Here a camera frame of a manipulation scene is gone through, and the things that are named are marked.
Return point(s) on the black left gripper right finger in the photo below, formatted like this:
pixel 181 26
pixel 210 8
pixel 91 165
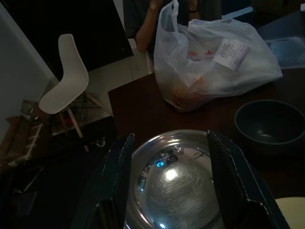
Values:
pixel 240 190

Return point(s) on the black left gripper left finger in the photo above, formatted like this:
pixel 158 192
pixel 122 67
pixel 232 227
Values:
pixel 112 181

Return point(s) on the shiny steel bowl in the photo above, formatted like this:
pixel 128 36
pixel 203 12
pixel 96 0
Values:
pixel 171 193

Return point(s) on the dark grey bowl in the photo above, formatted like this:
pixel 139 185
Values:
pixel 269 130

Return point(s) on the black wheeled cart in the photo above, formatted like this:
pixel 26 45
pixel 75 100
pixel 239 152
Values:
pixel 100 128

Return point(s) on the pale yellow plate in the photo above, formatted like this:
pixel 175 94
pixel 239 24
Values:
pixel 293 212

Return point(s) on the wooden folding rack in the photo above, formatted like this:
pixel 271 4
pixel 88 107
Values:
pixel 21 143

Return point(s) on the white plastic takeaway bag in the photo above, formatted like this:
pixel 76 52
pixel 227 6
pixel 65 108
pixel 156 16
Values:
pixel 214 81

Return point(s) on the white plastic chair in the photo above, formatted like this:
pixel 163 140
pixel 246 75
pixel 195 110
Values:
pixel 69 71

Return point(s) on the white paper receipt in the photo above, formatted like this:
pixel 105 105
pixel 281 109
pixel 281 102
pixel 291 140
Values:
pixel 231 53

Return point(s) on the clear bluish plastic container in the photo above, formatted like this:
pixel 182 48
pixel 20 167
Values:
pixel 288 51

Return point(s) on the large black panel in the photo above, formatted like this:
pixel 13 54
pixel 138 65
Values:
pixel 83 31

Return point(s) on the person in dark shirt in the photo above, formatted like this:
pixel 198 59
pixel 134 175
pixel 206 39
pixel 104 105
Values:
pixel 143 26

